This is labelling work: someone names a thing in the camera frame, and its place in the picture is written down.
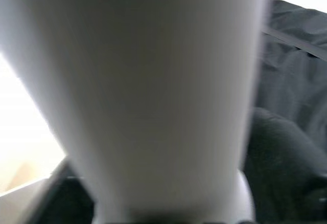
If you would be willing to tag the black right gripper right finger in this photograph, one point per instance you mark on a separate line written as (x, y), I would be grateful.
(281, 170)

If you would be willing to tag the white plastic children table top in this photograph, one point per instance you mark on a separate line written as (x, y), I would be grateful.
(20, 132)

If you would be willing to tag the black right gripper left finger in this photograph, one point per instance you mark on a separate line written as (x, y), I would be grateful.
(69, 201)

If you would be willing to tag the white plastic table leg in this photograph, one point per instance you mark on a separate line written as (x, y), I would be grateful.
(140, 81)

